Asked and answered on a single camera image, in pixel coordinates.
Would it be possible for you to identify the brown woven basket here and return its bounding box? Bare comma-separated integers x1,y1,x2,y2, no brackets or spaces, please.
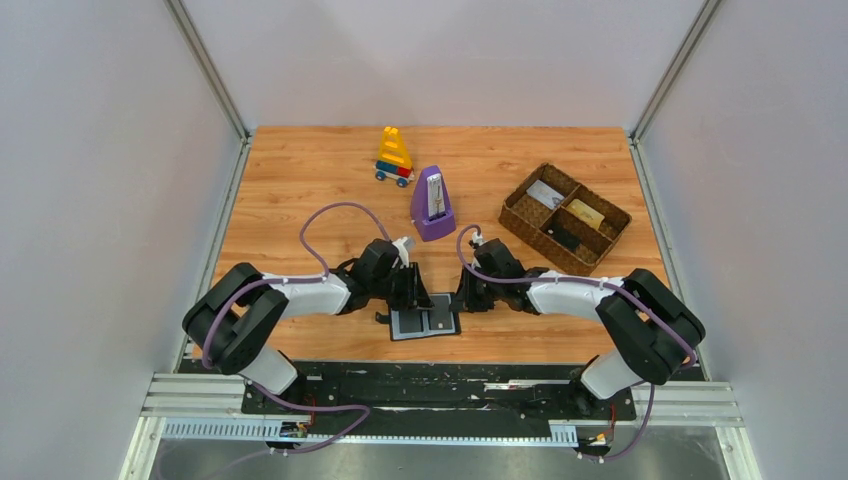
498,162,632,276

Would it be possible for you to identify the black item in basket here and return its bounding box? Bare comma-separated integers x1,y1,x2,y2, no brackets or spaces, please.
546,224,581,253

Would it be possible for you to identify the colourful toy block car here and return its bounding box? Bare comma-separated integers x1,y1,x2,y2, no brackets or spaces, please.
374,126,415,188

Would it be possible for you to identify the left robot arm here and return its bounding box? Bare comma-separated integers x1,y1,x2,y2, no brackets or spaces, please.
182,237,434,394

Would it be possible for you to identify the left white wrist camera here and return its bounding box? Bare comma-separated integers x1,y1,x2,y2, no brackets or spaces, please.
392,236,416,268

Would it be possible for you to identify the white card in basket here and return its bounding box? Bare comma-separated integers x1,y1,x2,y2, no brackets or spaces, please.
526,180,566,210

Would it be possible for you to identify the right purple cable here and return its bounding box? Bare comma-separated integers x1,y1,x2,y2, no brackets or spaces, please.
455,224,697,369

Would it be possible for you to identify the black card holder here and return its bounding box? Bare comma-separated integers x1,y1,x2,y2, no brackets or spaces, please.
375,293,461,341

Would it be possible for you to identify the yellow credit card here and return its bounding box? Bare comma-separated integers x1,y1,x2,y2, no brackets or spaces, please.
565,198,605,231

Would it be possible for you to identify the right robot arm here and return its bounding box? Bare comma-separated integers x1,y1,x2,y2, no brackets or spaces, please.
451,232,706,400

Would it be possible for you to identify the black credit card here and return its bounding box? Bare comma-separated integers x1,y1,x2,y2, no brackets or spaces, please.
428,309,454,332

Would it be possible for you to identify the purple metronome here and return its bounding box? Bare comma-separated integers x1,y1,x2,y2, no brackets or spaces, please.
410,165,456,242

